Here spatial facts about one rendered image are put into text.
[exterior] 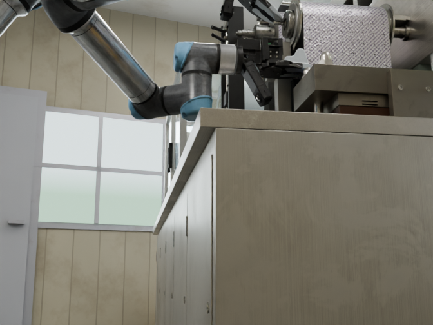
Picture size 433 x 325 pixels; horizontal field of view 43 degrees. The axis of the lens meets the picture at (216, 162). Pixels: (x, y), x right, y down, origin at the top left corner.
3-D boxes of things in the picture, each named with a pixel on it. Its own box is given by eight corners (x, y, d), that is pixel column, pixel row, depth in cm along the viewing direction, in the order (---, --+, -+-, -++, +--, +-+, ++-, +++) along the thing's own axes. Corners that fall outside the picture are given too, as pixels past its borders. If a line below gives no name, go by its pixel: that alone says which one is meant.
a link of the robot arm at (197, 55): (173, 79, 138) (173, 48, 140) (216, 82, 140) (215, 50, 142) (174, 68, 131) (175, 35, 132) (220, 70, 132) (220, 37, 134)
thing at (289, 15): (286, 40, 147) (279, 35, 153) (293, 41, 147) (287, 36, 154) (290, 12, 144) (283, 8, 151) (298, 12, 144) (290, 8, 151)
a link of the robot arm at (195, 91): (178, 126, 140) (179, 84, 142) (218, 120, 135) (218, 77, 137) (162, 118, 133) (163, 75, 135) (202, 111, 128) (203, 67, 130)
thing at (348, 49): (305, 97, 139) (303, 29, 143) (393, 102, 142) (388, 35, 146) (306, 97, 138) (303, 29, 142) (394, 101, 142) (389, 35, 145)
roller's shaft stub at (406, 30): (380, 41, 154) (379, 27, 155) (403, 43, 155) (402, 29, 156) (387, 35, 150) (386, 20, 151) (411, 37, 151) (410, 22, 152)
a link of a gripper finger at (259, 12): (291, 13, 152) (267, -10, 152) (278, 27, 151) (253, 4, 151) (288, 17, 155) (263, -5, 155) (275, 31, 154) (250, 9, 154)
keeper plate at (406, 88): (389, 120, 118) (386, 71, 121) (432, 122, 120) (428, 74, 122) (395, 116, 116) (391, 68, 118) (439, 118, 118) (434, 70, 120)
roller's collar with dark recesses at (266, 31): (252, 48, 177) (252, 29, 178) (270, 49, 177) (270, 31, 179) (256, 39, 170) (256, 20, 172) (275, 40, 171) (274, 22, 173)
